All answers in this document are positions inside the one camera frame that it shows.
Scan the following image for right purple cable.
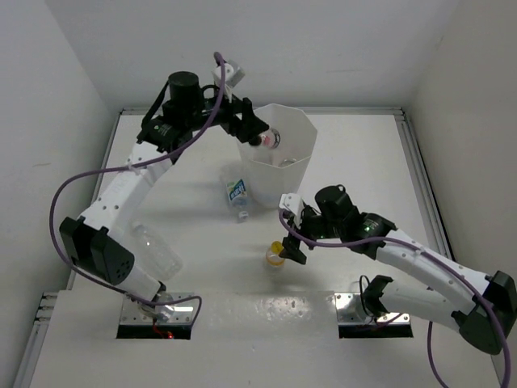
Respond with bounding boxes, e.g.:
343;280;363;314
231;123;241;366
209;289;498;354
277;208;512;388

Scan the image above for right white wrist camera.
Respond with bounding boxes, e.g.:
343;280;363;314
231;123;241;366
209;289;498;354
279;193;304;228

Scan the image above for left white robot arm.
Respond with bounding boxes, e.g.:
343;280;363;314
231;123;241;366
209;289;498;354
59;64;270;306

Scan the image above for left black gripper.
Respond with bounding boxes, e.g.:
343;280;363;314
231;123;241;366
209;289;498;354
183;82;266;141

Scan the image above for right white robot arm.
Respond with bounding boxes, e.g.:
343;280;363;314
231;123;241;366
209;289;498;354
279;185;516;355

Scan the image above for black cap small bottle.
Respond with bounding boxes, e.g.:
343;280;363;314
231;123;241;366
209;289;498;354
248;128;281;150

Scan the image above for yellow cap small bottle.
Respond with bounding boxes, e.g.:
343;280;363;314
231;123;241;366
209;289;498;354
264;241;285;272

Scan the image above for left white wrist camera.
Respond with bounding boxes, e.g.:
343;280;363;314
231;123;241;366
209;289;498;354
212;61;246;89

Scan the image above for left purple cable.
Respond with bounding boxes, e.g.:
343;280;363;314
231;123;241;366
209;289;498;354
48;51;203;324

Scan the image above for white octagonal plastic bin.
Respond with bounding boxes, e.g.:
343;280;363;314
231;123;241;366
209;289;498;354
237;103;317;209

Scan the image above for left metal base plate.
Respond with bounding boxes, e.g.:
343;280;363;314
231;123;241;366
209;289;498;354
119;293;198;326

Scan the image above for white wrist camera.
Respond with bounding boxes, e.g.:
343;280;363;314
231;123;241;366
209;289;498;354
279;193;304;228
212;61;246;89

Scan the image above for light blue label bottle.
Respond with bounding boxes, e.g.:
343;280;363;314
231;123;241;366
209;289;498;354
221;167;250;222

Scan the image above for purple cable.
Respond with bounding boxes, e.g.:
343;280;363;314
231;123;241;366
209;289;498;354
277;208;512;388
48;51;203;324

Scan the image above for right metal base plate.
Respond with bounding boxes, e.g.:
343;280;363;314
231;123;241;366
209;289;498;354
334;292;410;327

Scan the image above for metal base plate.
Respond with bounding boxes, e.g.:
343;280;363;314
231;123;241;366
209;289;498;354
119;293;198;326
334;292;410;327

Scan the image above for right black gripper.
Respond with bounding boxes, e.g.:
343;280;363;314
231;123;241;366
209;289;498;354
278;206;343;264

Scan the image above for clear unlabelled plastic bottle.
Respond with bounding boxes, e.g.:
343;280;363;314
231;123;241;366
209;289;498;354
131;221;183;282

